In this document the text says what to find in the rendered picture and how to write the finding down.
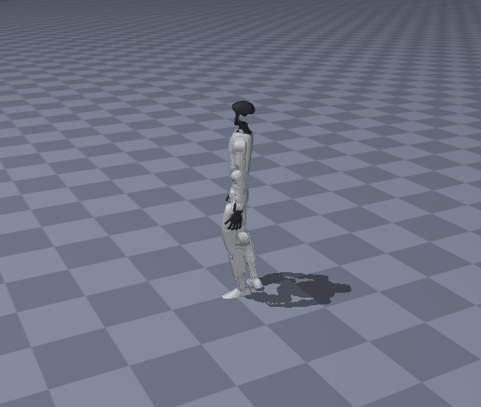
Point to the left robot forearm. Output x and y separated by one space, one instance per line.
239 191

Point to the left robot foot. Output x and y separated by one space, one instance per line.
235 293

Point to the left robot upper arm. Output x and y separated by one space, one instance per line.
239 149

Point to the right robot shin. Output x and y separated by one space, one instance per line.
250 258

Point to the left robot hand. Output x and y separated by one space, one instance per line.
235 219

